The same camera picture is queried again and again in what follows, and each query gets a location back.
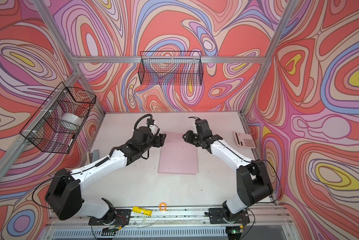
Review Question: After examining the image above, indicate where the pink folder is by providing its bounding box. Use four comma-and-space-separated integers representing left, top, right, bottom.
158, 132, 198, 175

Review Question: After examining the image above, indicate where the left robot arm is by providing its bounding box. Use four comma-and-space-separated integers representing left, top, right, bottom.
45, 127, 166, 225

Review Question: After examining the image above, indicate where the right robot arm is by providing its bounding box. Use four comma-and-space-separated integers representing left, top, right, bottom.
182, 117, 273, 223

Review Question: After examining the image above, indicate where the pink calculator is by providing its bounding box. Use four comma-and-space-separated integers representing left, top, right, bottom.
233, 132, 256, 149

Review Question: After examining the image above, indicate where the grey blue stapler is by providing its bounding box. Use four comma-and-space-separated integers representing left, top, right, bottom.
86, 149, 99, 164

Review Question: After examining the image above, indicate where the yellow glue stick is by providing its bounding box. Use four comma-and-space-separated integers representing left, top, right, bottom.
132, 206, 152, 217

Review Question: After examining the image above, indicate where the white tape roll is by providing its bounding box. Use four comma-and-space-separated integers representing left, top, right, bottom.
59, 113, 83, 128

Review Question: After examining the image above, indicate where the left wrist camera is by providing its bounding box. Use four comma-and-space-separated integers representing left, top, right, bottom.
146, 118, 154, 127

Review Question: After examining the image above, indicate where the black wire basket back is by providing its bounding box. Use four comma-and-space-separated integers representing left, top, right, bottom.
138, 50, 203, 86

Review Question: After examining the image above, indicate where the black wire basket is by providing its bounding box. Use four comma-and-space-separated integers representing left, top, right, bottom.
138, 50, 203, 86
20, 83, 96, 154

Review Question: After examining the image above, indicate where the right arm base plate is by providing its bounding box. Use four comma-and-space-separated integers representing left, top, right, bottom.
204, 208, 250, 226

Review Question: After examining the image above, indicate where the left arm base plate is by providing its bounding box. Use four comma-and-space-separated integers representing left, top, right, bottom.
88, 209, 131, 227

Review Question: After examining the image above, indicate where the black wire basket left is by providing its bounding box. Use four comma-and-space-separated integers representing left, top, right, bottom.
20, 83, 96, 154

